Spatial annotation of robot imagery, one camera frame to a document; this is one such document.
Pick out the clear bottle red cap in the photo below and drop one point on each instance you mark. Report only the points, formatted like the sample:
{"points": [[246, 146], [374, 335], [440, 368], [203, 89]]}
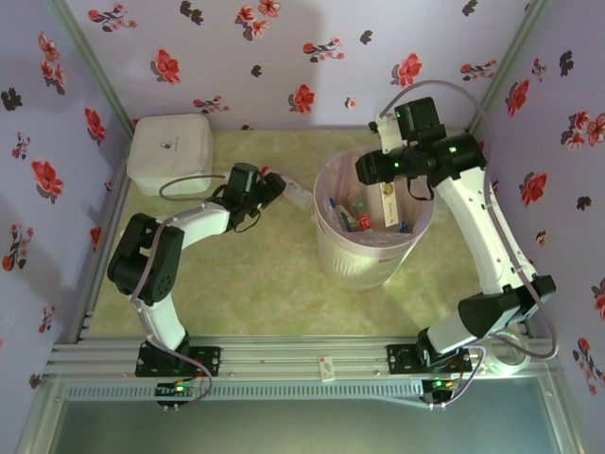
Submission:
{"points": [[298, 191]]}

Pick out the long clear square bottle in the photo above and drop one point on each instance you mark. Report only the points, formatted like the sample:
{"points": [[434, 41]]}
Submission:
{"points": [[390, 208]]}

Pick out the crushed bottle blue label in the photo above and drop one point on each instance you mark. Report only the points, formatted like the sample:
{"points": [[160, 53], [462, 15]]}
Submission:
{"points": [[405, 227]]}

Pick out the green cap bottle red label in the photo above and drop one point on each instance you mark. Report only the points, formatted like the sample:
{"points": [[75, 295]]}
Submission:
{"points": [[359, 203]]}

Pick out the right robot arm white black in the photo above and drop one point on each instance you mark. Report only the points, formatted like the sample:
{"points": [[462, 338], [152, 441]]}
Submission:
{"points": [[491, 246]]}

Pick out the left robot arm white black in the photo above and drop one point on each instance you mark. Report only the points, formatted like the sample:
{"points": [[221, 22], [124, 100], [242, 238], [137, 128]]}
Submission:
{"points": [[156, 265]]}

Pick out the purple plastic bin liner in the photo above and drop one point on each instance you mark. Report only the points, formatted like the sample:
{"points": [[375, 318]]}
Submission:
{"points": [[326, 179]]}

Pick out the white plastic waste bin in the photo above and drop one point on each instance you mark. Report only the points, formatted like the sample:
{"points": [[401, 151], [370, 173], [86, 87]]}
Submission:
{"points": [[354, 265]]}

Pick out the white plastic storage box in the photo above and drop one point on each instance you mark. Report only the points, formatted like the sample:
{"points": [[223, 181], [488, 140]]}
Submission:
{"points": [[170, 151]]}

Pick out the small white red tag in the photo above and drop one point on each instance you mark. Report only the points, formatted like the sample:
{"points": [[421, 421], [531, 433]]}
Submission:
{"points": [[327, 369]]}

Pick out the small circuit board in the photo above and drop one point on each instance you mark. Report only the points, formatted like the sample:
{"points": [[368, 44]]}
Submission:
{"points": [[177, 389], [439, 384]]}

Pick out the clear tape roll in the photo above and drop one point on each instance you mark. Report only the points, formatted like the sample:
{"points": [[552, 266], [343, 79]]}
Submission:
{"points": [[517, 366]]}

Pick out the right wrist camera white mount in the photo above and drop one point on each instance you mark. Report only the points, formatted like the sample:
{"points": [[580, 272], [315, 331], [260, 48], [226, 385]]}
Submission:
{"points": [[390, 134]]}

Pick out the aluminium corner post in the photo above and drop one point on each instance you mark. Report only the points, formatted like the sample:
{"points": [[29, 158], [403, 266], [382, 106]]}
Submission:
{"points": [[91, 61], [508, 64]]}

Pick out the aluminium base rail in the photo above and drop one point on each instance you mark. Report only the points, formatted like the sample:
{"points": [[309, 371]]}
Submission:
{"points": [[283, 359]]}

